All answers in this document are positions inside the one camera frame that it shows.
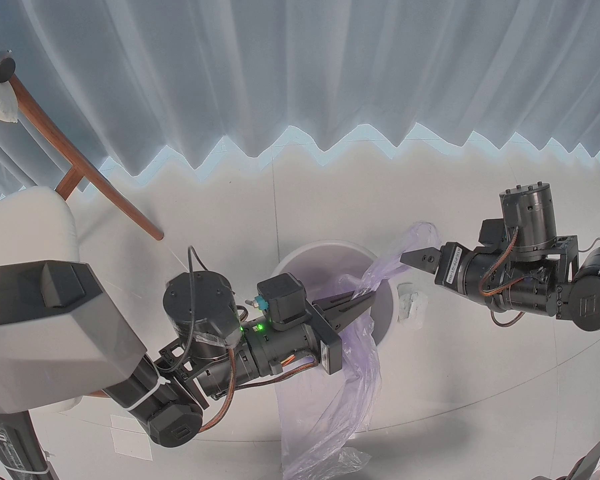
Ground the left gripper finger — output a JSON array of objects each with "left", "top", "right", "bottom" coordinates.
[
  {"left": 311, "top": 291, "right": 367, "bottom": 315},
  {"left": 324, "top": 293, "right": 377, "bottom": 333}
]

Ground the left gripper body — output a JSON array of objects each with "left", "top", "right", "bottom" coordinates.
[{"left": 244, "top": 301, "right": 342, "bottom": 375}]

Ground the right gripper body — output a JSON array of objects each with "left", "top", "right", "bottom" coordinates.
[{"left": 434, "top": 241, "right": 512, "bottom": 310}]

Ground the white paper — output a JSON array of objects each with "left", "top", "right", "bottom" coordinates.
[{"left": 397, "top": 282, "right": 428, "bottom": 325}]

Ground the purple plastic bag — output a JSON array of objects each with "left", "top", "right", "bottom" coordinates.
[{"left": 278, "top": 220, "right": 442, "bottom": 480}]

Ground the white trash bin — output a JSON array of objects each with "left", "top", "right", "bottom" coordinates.
[{"left": 270, "top": 239, "right": 400, "bottom": 349}]

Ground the blue-green curtain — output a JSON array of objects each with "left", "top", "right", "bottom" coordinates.
[{"left": 0, "top": 0, "right": 600, "bottom": 191}]

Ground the wooden chair with white cushions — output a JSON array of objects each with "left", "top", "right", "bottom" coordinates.
[{"left": 0, "top": 28, "right": 165, "bottom": 414}]

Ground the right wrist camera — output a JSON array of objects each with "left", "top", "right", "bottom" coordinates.
[{"left": 479, "top": 218, "right": 507, "bottom": 255}]

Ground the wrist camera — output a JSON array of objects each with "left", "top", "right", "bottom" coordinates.
[
  {"left": 256, "top": 273, "right": 312, "bottom": 332},
  {"left": 479, "top": 218, "right": 507, "bottom": 255}
]

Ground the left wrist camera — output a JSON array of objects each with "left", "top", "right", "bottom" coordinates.
[{"left": 256, "top": 273, "right": 312, "bottom": 332}]

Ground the black cable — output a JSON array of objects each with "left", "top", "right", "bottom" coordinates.
[{"left": 186, "top": 244, "right": 203, "bottom": 329}]

